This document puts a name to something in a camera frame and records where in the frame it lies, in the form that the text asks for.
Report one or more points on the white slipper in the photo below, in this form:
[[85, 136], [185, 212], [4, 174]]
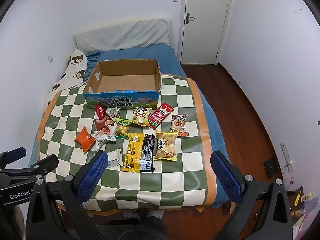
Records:
[[130, 215], [155, 214]]

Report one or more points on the small red triangular snack packet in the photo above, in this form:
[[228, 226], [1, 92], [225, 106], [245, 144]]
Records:
[[101, 112]]

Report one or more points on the grey pillow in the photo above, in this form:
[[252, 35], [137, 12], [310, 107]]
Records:
[[125, 35]]

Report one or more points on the green white checkered mat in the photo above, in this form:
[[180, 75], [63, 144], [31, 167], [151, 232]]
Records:
[[170, 180]]

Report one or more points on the yellow panda snack bag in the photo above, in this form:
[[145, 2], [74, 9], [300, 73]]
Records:
[[141, 116]]

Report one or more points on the brown snack packet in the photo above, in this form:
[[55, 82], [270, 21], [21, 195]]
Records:
[[101, 123]]

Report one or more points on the bed with blue sheet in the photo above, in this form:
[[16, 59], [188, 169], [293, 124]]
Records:
[[155, 52]]

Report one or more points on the black wall plate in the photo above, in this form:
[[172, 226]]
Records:
[[270, 167]]

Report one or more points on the orange snack packet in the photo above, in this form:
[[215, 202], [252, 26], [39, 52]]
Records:
[[85, 139]]

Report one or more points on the white wall outlet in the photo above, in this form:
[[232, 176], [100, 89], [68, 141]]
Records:
[[50, 59]]

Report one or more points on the white cookie snack packet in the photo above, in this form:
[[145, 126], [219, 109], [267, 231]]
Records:
[[105, 137]]

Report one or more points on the green candy bag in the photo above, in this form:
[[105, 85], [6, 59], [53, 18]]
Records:
[[122, 128]]

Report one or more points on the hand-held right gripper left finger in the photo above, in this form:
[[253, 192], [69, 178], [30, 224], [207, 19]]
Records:
[[93, 177]]

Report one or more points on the plain white snack packet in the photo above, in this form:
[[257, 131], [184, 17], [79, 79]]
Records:
[[115, 158]]

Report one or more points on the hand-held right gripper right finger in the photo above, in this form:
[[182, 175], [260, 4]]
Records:
[[225, 177]]

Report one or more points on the pile of colourful packets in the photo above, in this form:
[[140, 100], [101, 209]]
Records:
[[302, 210]]

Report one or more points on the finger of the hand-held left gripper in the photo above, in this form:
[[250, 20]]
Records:
[[15, 155], [45, 165]]

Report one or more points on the black snack packet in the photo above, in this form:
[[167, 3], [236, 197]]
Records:
[[148, 152]]

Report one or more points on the cardboard box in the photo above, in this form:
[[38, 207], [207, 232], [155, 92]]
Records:
[[125, 85]]

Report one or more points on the white wall socket strip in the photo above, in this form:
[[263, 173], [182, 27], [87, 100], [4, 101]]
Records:
[[286, 156]]

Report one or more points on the long red snack packet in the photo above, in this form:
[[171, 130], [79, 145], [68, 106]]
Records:
[[160, 116]]

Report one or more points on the yellow snack packet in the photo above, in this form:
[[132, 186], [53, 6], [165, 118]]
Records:
[[133, 152]]

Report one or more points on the white orange panda snack bag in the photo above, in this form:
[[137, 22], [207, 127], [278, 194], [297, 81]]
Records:
[[180, 125]]

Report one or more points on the yellow biscuit ball bag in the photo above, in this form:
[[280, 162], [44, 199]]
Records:
[[166, 146]]

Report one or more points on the white bear print pillow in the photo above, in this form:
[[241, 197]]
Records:
[[75, 67]]

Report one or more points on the white door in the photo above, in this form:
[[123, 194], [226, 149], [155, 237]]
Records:
[[207, 25]]

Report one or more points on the small white green snack packet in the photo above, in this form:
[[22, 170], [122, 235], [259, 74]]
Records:
[[113, 112]]

